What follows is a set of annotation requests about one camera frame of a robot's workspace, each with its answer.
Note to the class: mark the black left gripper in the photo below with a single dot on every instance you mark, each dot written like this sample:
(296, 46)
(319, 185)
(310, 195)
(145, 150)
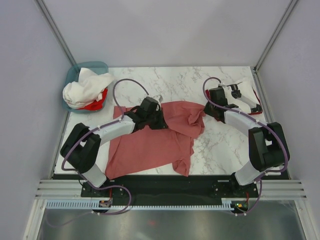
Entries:
(161, 123)

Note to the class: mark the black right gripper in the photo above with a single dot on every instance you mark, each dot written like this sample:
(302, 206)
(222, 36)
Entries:
(207, 109)

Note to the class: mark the salmon pink t-shirt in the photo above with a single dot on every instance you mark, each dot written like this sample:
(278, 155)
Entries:
(147, 148)

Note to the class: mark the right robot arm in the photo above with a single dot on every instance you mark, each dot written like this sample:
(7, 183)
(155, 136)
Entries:
(267, 147)

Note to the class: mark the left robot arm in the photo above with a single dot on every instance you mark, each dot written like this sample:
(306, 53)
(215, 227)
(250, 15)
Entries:
(81, 147)

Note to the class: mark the folded white printed t-shirt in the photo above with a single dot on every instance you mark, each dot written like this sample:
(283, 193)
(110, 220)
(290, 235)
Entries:
(241, 94)

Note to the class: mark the folded red t-shirt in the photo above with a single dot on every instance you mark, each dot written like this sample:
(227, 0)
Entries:
(258, 109)

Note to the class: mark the crumpled red t-shirt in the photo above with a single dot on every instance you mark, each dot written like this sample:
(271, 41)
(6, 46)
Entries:
(97, 104)

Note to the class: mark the crumpled white t-shirt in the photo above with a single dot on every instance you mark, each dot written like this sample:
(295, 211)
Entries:
(88, 88)

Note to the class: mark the teal plastic basket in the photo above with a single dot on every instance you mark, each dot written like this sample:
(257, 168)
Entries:
(98, 67)

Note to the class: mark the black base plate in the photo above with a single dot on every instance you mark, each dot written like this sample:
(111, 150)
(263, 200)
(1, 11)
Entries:
(169, 189)

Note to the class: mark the aluminium front rail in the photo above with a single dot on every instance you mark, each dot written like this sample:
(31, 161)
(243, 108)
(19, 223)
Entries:
(269, 190)

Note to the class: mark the right aluminium frame post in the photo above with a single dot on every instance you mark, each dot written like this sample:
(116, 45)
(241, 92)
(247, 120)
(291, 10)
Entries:
(276, 33)

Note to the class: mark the aluminium frame post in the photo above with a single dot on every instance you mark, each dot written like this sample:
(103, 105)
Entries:
(276, 33)
(55, 30)

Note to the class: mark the white slotted cable duct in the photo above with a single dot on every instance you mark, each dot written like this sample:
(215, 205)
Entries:
(99, 205)

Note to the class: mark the left aluminium frame post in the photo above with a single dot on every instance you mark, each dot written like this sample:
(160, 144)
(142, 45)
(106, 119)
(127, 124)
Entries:
(55, 30)

